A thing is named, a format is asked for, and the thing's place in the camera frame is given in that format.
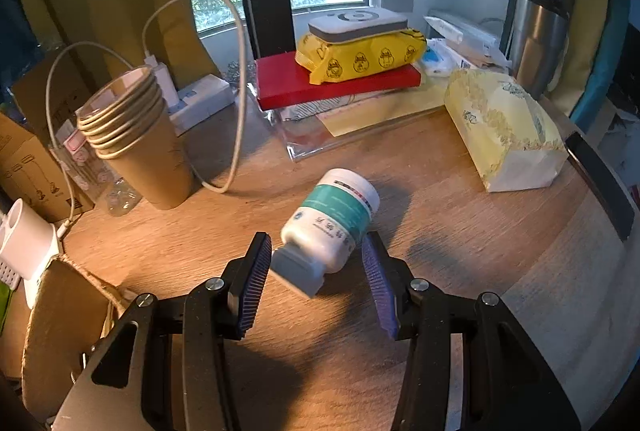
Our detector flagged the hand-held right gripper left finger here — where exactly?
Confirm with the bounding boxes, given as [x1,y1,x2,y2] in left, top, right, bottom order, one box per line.
[52,232,274,431]

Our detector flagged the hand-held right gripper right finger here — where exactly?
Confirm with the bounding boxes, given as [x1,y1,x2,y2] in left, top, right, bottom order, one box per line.
[361,233,584,431]

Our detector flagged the white medicine bottle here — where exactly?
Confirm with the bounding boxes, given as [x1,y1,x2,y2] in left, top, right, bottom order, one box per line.
[270,168,380,298]

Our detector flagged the clear plastic folder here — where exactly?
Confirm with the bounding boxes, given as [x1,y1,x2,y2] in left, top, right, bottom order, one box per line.
[260,81,452,163]

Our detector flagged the printed glass jar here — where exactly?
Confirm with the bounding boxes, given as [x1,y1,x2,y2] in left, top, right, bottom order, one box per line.
[52,121,144,217]

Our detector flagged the stack of brown paper cups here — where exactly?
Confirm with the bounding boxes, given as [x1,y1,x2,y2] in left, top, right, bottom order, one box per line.
[76,65,196,211]

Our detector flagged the white power strip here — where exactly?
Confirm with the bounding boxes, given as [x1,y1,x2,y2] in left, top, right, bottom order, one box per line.
[167,76,236,137]

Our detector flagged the yellow tissue pack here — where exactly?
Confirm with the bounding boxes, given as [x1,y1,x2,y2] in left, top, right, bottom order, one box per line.
[444,68,570,193]

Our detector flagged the red flat box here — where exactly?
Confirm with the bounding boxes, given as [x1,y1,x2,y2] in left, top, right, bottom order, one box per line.
[256,51,422,111]

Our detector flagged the white desk lamp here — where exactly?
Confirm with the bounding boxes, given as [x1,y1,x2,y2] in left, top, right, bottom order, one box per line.
[0,198,64,308]

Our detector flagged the yellow wipes pack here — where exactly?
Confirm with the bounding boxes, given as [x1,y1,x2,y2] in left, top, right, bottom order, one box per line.
[295,28,428,86]

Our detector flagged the blue white packet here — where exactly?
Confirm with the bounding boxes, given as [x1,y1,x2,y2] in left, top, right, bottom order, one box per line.
[422,38,469,77]

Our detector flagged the white plastic basket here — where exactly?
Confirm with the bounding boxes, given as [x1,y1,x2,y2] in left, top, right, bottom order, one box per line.
[0,261,24,293]

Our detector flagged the cardboard lamp packaging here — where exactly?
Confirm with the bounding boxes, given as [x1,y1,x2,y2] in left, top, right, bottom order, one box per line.
[0,56,97,225]

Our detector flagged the grey white device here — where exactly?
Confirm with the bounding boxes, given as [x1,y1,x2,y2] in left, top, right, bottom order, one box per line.
[307,6,409,45]

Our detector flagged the long white packet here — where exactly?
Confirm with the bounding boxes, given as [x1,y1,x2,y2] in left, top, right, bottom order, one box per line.
[424,10,514,63]

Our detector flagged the stainless steel mug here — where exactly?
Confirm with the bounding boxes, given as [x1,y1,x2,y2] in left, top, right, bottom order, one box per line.
[507,0,571,100]

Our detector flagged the white charging cable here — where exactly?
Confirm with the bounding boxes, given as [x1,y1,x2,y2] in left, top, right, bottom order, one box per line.
[45,0,250,238]

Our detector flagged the white wall plug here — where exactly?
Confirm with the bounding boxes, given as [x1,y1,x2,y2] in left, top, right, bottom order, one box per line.
[142,54,179,113]

